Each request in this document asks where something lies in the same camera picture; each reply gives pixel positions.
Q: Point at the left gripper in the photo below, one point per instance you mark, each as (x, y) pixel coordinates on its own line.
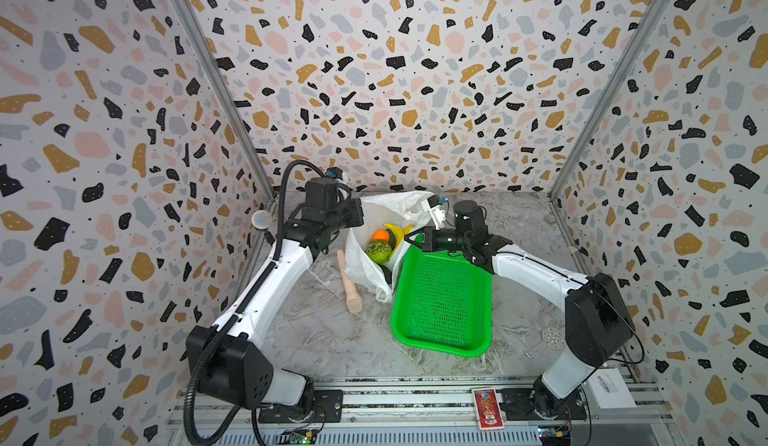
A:
(354, 205)

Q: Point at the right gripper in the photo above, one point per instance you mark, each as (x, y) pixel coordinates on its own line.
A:
(429, 240)

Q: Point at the orange fruit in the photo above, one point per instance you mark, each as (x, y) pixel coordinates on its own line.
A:
(382, 235)

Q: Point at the yellow-green spotted fruit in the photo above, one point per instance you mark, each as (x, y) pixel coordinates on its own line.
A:
(379, 251)

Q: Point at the white plastic bag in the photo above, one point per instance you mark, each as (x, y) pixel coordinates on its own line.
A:
(400, 208)

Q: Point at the yellow banana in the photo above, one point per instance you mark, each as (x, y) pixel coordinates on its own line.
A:
(399, 232)

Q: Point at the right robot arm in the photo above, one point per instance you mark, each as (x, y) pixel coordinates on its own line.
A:
(597, 321)

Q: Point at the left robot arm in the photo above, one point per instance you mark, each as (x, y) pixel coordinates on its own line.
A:
(226, 359)

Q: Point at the green plastic basket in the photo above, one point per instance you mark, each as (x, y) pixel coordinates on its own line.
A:
(442, 303)

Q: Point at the beige wooden rolling pin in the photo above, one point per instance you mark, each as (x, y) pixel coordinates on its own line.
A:
(354, 301)

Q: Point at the white box with label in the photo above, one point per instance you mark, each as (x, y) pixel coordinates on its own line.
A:
(610, 390)

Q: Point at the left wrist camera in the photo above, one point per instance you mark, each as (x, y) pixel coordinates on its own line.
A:
(327, 192)

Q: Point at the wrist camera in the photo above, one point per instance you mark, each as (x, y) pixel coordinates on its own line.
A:
(327, 192)
(437, 208)

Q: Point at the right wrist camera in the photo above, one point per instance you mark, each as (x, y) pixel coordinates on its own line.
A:
(437, 208)

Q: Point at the red card on rail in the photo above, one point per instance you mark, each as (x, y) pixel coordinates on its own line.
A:
(487, 409)

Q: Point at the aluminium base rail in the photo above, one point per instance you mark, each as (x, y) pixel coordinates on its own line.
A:
(440, 411)

